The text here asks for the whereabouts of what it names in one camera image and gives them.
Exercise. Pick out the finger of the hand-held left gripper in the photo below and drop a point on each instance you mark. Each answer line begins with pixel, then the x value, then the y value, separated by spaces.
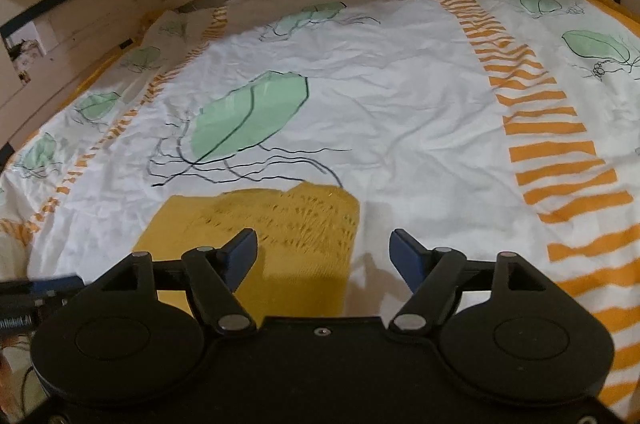
pixel 55 285

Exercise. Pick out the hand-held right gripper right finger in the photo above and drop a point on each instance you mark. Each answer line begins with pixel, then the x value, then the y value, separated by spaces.
pixel 407 261

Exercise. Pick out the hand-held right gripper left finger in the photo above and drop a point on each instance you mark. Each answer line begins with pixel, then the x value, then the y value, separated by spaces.
pixel 243 256

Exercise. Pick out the mustard yellow knit sweater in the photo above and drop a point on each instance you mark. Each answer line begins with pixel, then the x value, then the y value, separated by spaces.
pixel 300 254

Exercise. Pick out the white printed duvet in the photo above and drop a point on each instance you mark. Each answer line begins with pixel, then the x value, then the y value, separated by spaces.
pixel 400 103

